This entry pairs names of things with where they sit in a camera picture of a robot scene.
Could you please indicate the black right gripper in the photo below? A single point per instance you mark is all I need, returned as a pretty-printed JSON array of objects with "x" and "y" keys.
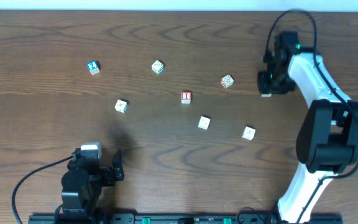
[{"x": 268, "y": 83}]

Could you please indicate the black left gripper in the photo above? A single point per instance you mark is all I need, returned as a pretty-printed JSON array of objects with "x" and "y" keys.
[{"x": 109, "y": 175}]

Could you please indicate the red letter I block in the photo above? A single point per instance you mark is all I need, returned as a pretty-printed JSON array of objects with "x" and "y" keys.
[{"x": 186, "y": 97}]

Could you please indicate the red letter A block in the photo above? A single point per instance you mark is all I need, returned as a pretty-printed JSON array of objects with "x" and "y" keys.
[{"x": 266, "y": 95}]

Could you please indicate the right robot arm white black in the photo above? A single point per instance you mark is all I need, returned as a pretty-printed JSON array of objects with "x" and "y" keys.
[{"x": 328, "y": 139}]

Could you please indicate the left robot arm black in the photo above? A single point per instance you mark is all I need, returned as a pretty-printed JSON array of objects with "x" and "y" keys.
[{"x": 82, "y": 184}]

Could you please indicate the white block red side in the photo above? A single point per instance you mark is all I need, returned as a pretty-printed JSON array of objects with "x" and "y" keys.
[{"x": 227, "y": 81}]

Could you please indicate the plain white wooden block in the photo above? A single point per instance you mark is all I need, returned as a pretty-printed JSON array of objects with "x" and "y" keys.
[{"x": 248, "y": 133}]

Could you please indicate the white block blue edge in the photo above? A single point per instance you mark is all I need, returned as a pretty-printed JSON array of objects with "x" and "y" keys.
[{"x": 204, "y": 122}]

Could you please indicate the blue number 2 block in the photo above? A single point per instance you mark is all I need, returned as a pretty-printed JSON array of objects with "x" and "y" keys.
[{"x": 93, "y": 67}]

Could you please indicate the white block green side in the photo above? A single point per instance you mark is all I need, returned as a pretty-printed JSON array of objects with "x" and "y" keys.
[{"x": 158, "y": 67}]

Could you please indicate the black mounting rail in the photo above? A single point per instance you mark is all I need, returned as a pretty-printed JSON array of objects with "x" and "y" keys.
[{"x": 128, "y": 218}]

